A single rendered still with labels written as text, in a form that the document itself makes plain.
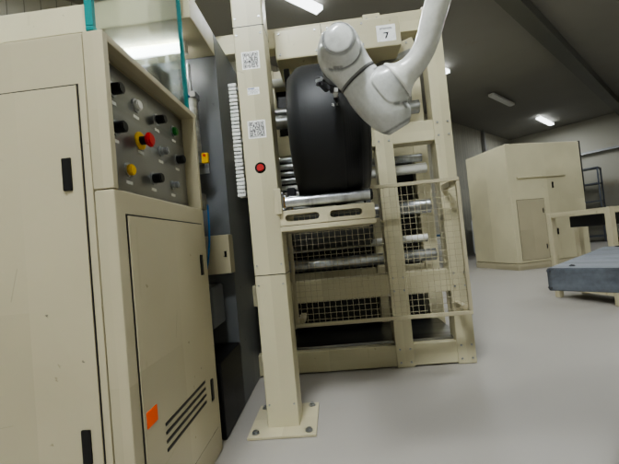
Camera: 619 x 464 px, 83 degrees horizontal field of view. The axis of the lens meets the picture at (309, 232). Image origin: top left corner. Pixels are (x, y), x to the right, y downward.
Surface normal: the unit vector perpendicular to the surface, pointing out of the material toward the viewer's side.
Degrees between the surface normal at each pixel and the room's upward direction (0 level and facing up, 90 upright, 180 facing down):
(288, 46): 90
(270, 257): 90
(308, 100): 79
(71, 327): 90
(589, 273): 90
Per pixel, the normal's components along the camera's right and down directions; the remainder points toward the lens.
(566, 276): -0.76, 0.05
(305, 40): -0.07, -0.03
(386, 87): -0.11, 0.18
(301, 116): -0.33, 0.01
